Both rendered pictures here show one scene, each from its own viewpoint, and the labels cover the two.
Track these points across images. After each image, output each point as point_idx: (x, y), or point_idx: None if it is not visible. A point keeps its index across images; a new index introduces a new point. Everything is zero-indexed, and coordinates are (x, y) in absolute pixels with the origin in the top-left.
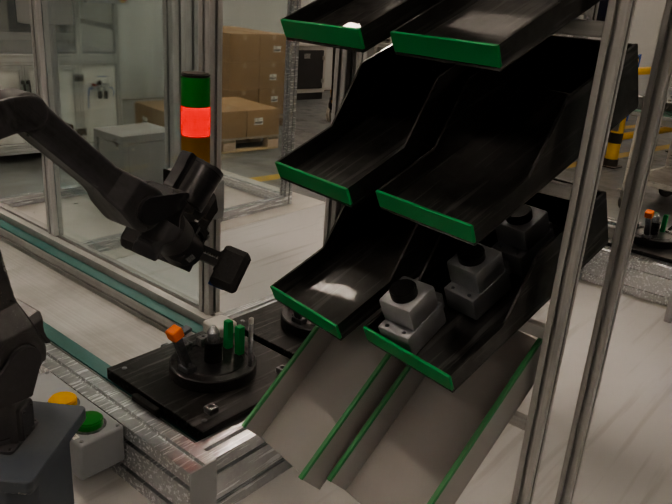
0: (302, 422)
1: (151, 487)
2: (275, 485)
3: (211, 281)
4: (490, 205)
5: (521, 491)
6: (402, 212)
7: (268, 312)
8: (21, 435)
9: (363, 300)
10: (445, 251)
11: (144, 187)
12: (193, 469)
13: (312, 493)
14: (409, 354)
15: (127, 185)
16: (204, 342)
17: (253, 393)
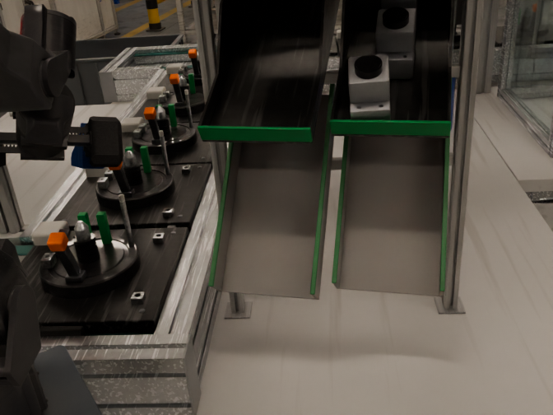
0: (259, 255)
1: (119, 405)
2: (219, 340)
3: (94, 160)
4: None
5: (456, 218)
6: None
7: (79, 203)
8: (44, 402)
9: (298, 104)
10: (346, 33)
11: (37, 48)
12: (181, 353)
13: (255, 328)
14: (397, 122)
15: (22, 48)
16: (76, 243)
17: (156, 268)
